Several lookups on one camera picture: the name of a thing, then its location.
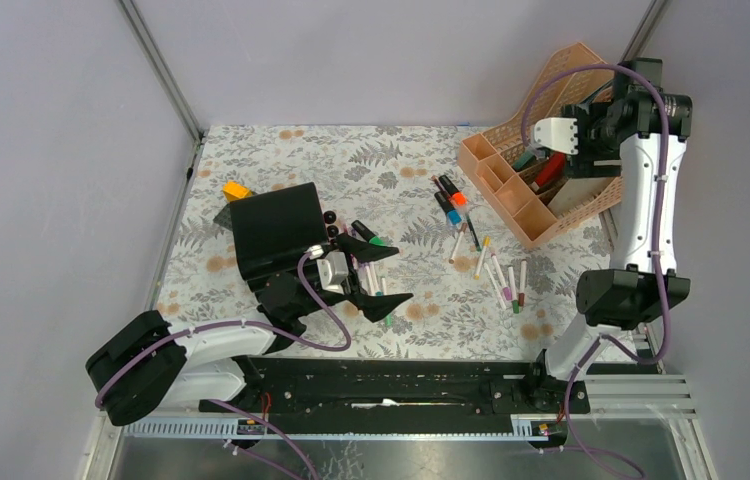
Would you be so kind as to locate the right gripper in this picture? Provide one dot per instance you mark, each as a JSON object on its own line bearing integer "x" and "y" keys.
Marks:
{"x": 580, "y": 165}

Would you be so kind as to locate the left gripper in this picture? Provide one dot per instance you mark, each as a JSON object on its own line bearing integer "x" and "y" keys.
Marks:
{"x": 372, "y": 307}

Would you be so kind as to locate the red notebook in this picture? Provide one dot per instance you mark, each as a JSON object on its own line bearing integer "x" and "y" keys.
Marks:
{"x": 550, "y": 173}

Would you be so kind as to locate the teal folder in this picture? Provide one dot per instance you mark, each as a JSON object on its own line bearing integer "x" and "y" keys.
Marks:
{"x": 526, "y": 159}

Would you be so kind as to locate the peach file organizer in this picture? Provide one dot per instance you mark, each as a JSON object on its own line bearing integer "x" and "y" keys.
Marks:
{"x": 537, "y": 201}

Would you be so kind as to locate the beige notebook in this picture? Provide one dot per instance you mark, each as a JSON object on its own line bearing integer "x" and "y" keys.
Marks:
{"x": 576, "y": 192}

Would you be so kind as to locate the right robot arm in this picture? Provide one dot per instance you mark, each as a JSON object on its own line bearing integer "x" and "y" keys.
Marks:
{"x": 640, "y": 136}

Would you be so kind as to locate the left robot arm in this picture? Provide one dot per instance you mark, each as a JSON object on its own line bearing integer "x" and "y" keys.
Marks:
{"x": 153, "y": 363}

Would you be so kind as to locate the teal tip white pen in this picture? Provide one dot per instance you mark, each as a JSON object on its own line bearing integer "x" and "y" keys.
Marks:
{"x": 372, "y": 280}

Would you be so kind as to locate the green highlighter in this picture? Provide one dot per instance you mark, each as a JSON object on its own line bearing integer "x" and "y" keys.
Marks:
{"x": 367, "y": 234}

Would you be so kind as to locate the green tip white pen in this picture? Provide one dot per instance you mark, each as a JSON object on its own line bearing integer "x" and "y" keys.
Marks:
{"x": 388, "y": 320}

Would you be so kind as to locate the black pen holder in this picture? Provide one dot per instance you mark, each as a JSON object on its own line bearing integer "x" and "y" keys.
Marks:
{"x": 272, "y": 231}

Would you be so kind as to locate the blue cap marker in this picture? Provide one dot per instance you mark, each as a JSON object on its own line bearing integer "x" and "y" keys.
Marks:
{"x": 448, "y": 208}

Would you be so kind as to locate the brown tip white pen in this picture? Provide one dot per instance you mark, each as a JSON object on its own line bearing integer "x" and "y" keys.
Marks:
{"x": 458, "y": 242}

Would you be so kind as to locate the floral table mat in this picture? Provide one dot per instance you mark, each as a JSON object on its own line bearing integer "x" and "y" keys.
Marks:
{"x": 382, "y": 176}

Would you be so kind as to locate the dark thin pen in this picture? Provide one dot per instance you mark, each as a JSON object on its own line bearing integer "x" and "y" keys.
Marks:
{"x": 475, "y": 239}

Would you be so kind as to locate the orange cap marker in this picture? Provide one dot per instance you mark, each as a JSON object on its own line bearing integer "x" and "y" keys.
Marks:
{"x": 454, "y": 194}

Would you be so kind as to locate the yellow tip white pen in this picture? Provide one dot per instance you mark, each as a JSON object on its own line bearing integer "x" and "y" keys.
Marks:
{"x": 482, "y": 257}

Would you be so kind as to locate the dark red tip pen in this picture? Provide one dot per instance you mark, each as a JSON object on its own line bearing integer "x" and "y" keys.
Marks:
{"x": 521, "y": 297}

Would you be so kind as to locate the green tip pen right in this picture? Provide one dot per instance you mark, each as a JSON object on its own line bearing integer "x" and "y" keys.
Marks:
{"x": 512, "y": 284}

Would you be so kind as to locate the yellow block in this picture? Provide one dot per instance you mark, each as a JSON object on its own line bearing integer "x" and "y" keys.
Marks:
{"x": 233, "y": 191}

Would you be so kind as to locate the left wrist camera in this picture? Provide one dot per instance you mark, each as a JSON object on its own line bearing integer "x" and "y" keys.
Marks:
{"x": 333, "y": 269}

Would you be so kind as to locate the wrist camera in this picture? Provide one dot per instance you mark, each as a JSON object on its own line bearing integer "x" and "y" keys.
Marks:
{"x": 556, "y": 134}
{"x": 333, "y": 269}

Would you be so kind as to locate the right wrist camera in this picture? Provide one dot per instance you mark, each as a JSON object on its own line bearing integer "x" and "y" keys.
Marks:
{"x": 556, "y": 134}

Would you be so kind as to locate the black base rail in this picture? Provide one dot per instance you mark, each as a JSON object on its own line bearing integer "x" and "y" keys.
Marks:
{"x": 403, "y": 397}

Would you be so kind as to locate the right aluminium frame post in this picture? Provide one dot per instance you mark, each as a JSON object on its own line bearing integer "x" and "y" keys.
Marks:
{"x": 645, "y": 29}

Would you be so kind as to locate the aluminium frame post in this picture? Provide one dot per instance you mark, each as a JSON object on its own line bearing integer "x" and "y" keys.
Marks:
{"x": 160, "y": 68}
{"x": 645, "y": 29}

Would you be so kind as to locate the left aluminium frame post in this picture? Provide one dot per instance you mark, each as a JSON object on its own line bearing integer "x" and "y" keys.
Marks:
{"x": 160, "y": 68}

